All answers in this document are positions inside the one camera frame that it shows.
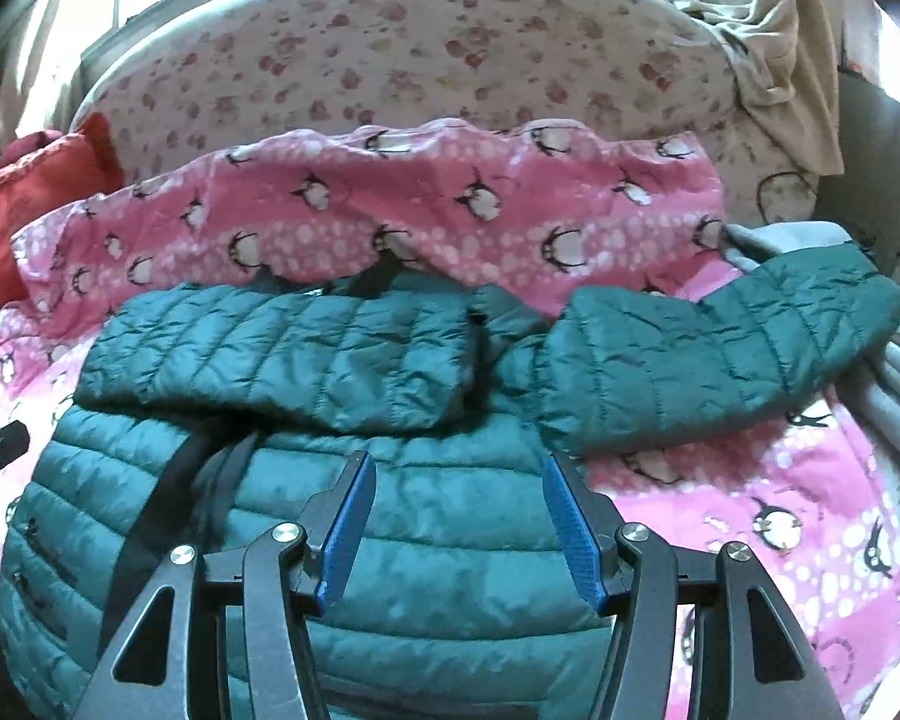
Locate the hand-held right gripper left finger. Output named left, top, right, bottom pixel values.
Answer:
left=71, top=451, right=377, bottom=720

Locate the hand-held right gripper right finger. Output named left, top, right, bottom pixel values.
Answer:
left=541, top=453, right=850, bottom=720

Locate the teal quilted puffer jacket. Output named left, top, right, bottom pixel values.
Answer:
left=0, top=240, right=900, bottom=720

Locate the red pillow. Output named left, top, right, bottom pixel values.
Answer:
left=0, top=112, right=127, bottom=320

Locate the pink penguin print blanket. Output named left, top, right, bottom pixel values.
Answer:
left=0, top=118, right=900, bottom=720

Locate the floral bed sheet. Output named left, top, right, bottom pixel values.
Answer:
left=67, top=0, right=826, bottom=226

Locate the dark chair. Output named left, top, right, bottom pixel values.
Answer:
left=832, top=64, right=900, bottom=278

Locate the beige cloth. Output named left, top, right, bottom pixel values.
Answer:
left=649, top=0, right=847, bottom=175

